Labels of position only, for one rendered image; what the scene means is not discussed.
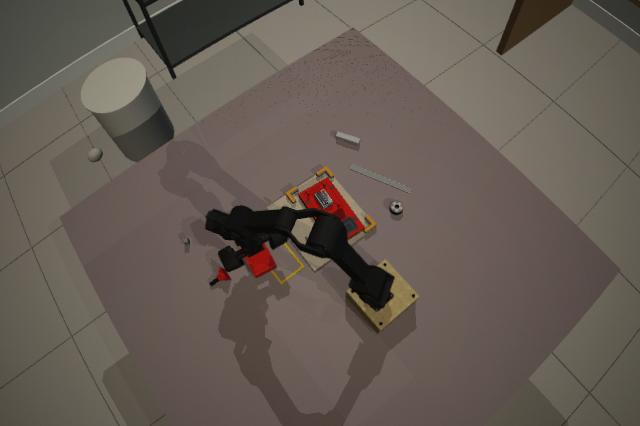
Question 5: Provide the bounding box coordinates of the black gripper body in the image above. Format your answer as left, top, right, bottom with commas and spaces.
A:
218, 234, 288, 272

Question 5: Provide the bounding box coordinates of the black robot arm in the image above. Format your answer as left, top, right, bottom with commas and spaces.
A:
205, 205, 394, 311

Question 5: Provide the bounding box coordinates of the grey flat bar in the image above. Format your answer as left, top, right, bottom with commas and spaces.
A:
349, 163, 413, 194

